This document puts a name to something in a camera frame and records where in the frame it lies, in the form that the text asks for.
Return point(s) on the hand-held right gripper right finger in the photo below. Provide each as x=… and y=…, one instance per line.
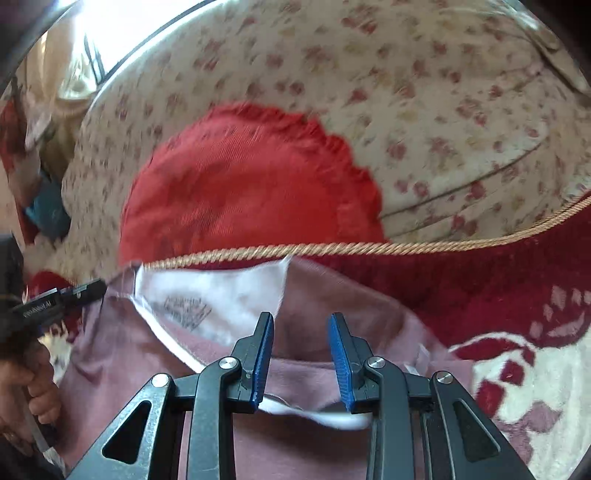
x=339, y=361

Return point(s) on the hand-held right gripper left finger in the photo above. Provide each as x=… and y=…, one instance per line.
x=261, y=361

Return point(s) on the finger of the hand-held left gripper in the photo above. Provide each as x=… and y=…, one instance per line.
x=69, y=297

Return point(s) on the pink long-sleeve shirt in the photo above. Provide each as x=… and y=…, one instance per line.
x=300, y=443

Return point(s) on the person's left hand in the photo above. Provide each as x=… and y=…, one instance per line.
x=32, y=392

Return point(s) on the blue bag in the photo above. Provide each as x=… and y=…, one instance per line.
x=46, y=210

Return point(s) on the red ruffled pillow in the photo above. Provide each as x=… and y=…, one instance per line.
x=240, y=184

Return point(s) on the red and white plush blanket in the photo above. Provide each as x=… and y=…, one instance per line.
x=508, y=295

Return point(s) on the light curtain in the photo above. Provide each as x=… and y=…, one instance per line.
x=60, y=69

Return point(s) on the floral quilt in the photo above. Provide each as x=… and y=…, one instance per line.
x=369, y=69

